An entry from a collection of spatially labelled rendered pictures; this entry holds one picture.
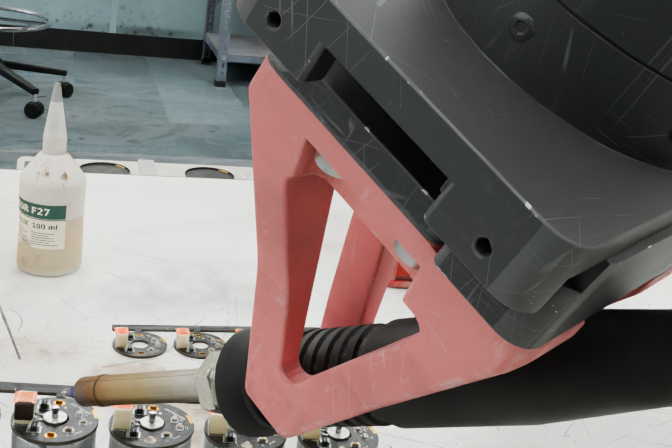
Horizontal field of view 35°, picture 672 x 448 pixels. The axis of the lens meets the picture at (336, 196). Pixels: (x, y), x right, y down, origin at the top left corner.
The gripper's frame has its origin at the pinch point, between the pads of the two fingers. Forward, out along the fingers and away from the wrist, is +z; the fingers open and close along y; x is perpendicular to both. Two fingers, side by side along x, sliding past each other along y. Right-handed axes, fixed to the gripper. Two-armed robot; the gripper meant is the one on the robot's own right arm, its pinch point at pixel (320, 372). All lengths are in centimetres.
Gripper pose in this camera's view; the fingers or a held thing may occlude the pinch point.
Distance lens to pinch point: 23.2
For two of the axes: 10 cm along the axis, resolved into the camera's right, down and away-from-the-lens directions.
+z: -4.8, 6.8, 5.5
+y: -6.2, 1.8, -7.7
